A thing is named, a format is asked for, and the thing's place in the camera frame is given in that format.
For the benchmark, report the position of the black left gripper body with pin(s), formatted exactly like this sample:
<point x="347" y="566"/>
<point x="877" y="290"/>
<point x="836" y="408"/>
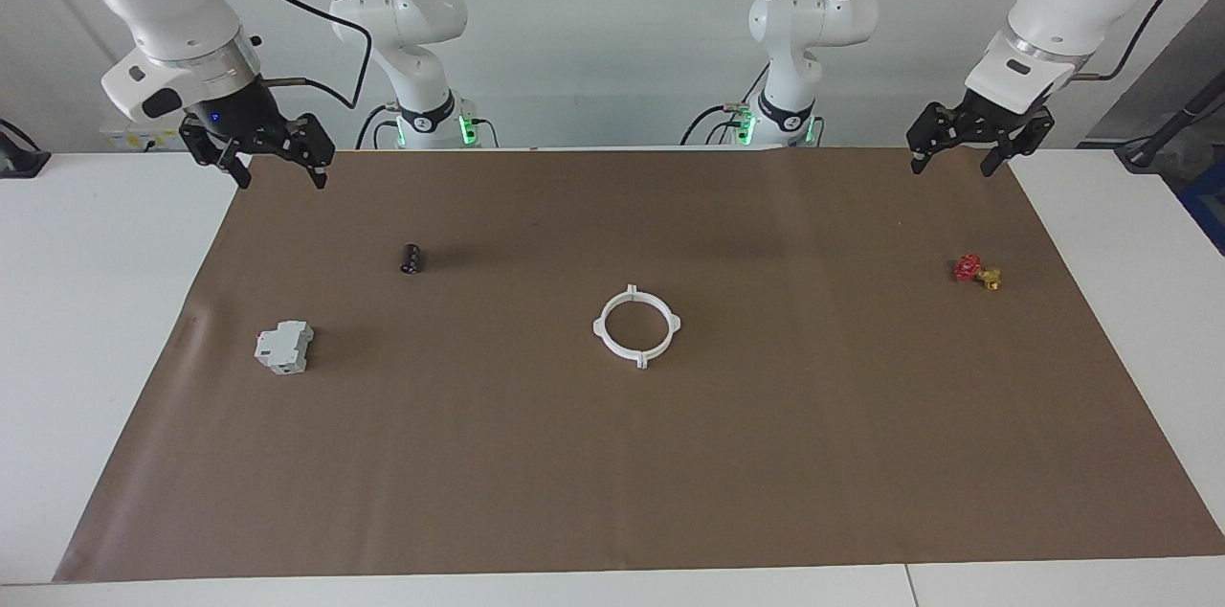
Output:
<point x="995" y="123"/>

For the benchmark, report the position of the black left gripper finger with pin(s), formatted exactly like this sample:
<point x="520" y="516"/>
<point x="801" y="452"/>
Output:
<point x="1001" y="157"/>
<point x="928" y="133"/>

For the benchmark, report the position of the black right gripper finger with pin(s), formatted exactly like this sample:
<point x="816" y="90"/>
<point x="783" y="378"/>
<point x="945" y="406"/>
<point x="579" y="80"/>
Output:
<point x="318" y="146"/>
<point x="218" y="149"/>

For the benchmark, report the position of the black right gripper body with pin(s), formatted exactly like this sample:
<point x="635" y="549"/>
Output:
<point x="239" y="114"/>

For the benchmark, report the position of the red and brass valve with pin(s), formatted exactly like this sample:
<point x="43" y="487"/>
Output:
<point x="968" y="268"/>

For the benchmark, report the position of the small black cylinder capacitor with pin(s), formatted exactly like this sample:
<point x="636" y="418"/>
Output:
<point x="412" y="259"/>

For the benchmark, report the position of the black tripod stand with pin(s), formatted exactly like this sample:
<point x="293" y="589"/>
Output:
<point x="1172" y="123"/>

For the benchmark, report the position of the black stand foot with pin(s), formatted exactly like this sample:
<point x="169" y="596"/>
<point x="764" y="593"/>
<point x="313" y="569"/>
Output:
<point x="19" y="162"/>

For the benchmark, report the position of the grey circuit breaker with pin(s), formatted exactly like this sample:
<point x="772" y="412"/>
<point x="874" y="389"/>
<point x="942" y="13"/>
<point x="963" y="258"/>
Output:
<point x="284" y="348"/>

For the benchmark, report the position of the blue crate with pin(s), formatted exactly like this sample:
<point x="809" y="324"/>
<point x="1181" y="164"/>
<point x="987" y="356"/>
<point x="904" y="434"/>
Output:
<point x="1208" y="205"/>

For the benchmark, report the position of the brown paper table mat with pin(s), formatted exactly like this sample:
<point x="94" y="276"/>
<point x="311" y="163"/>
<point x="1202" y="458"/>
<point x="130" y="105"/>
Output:
<point x="612" y="473"/>

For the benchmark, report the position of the white wall power strip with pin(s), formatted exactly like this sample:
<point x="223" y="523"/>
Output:
<point x="124" y="140"/>

